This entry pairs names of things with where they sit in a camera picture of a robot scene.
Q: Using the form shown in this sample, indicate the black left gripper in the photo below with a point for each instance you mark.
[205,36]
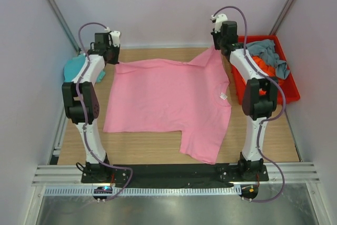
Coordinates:
[113,57]

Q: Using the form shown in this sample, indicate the folded turquoise t shirt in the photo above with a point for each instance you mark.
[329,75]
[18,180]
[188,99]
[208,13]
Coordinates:
[75,66]

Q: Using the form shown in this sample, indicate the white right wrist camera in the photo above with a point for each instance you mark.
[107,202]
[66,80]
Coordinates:
[217,20]

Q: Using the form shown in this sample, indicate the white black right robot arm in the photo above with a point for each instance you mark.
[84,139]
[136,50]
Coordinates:
[258,103]

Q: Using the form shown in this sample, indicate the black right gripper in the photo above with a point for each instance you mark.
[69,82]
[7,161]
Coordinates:
[217,41]

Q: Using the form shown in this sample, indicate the aluminium left side rail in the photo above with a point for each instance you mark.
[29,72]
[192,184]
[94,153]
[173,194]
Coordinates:
[58,140]

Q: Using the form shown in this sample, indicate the red plastic bin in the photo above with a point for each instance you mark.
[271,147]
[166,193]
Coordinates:
[289,87]

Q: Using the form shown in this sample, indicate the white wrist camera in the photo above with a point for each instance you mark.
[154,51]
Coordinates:
[217,20]
[113,37]

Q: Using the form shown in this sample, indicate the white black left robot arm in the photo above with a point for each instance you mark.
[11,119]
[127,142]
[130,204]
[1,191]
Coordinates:
[82,107]

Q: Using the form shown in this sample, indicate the aluminium corner post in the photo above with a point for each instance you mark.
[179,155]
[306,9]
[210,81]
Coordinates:
[62,22]
[282,16]

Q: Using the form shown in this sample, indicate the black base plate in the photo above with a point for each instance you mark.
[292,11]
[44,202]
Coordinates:
[171,176]

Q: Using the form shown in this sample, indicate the aluminium corner post right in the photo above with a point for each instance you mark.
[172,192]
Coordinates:
[282,16]

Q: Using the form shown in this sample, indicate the aluminium rail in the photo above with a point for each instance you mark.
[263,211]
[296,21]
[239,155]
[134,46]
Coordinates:
[294,172]
[58,140]

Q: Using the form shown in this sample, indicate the pink t shirt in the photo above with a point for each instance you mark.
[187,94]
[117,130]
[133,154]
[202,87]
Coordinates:
[160,95]

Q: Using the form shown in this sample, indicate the orange t shirt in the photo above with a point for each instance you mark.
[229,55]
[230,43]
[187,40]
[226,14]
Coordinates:
[269,70]

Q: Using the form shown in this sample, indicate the grey-teal t shirt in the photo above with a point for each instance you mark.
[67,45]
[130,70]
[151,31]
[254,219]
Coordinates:
[265,50]

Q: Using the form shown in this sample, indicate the aluminium corner post left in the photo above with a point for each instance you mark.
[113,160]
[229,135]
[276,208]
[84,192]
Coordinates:
[62,22]

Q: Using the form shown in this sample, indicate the aluminium front rail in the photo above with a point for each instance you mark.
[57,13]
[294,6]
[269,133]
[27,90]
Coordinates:
[294,172]

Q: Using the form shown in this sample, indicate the slotted cable duct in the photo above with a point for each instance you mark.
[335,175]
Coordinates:
[105,191]

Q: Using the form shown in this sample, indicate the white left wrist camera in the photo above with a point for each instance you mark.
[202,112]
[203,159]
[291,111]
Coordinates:
[113,37]

